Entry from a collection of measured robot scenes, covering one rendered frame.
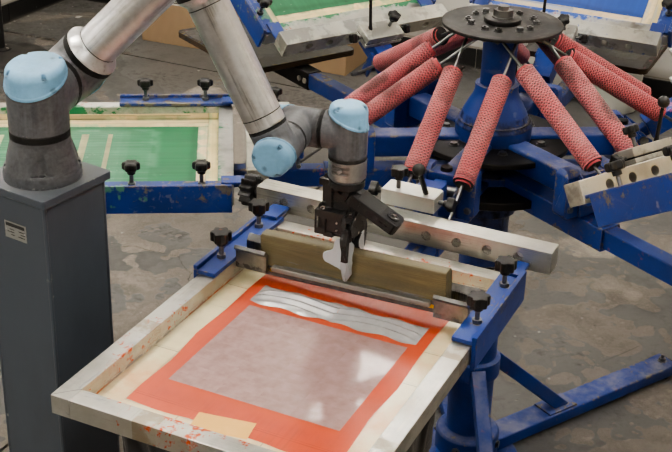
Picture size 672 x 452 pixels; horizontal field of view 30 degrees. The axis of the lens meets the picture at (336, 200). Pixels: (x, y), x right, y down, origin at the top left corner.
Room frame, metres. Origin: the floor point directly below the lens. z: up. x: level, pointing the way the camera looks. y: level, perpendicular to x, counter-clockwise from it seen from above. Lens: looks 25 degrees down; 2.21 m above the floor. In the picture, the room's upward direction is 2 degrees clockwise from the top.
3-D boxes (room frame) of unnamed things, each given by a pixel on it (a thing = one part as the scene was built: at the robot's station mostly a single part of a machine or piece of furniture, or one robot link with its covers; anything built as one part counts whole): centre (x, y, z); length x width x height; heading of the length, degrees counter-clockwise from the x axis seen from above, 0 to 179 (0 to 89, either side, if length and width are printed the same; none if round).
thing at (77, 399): (2.02, 0.05, 0.97); 0.79 x 0.58 x 0.04; 155
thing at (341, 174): (2.21, -0.02, 1.24); 0.08 x 0.08 x 0.05
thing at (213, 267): (2.35, 0.20, 0.98); 0.30 x 0.05 x 0.07; 155
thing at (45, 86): (2.23, 0.57, 1.37); 0.13 x 0.12 x 0.14; 166
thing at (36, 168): (2.23, 0.57, 1.25); 0.15 x 0.15 x 0.10
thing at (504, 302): (2.12, -0.31, 0.98); 0.30 x 0.05 x 0.07; 155
